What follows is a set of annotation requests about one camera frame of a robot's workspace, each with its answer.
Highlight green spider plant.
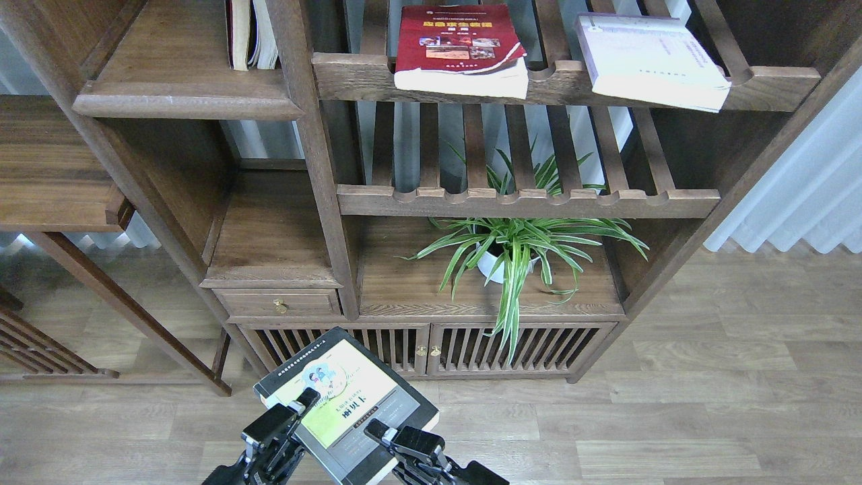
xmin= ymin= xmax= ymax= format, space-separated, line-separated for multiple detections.
xmin=397 ymin=138 xmax=651 ymax=368

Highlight white lavender cover book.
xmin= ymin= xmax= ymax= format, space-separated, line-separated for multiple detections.
xmin=576 ymin=13 xmax=731 ymax=112

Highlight white curtain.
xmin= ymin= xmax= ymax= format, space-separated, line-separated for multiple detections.
xmin=704 ymin=71 xmax=861 ymax=253

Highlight brass drawer knob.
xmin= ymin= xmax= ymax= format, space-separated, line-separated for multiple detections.
xmin=272 ymin=298 xmax=288 ymax=315

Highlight brass cabinet door knobs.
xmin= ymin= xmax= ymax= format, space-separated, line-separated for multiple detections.
xmin=415 ymin=345 xmax=442 ymax=357

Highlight red cover book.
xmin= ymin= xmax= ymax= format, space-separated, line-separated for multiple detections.
xmin=393 ymin=4 xmax=529 ymax=100

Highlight upright books on shelf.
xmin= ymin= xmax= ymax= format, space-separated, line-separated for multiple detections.
xmin=224 ymin=0 xmax=278 ymax=71

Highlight white plant pot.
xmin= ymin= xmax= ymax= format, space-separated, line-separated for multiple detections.
xmin=475 ymin=242 xmax=513 ymax=284

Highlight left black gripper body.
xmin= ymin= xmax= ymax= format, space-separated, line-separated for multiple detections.
xmin=202 ymin=435 xmax=306 ymax=484

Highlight dark wooden bookshelf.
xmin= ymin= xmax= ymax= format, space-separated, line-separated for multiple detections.
xmin=2 ymin=1 xmax=860 ymax=381

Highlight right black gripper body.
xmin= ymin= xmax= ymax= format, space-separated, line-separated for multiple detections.
xmin=392 ymin=452 xmax=509 ymax=484

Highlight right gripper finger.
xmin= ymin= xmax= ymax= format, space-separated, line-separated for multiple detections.
xmin=364 ymin=420 xmax=446 ymax=465

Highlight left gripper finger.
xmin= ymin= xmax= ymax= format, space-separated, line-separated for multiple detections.
xmin=241 ymin=387 xmax=321 ymax=449

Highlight green grey cover book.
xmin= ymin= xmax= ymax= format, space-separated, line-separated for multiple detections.
xmin=255 ymin=327 xmax=439 ymax=484

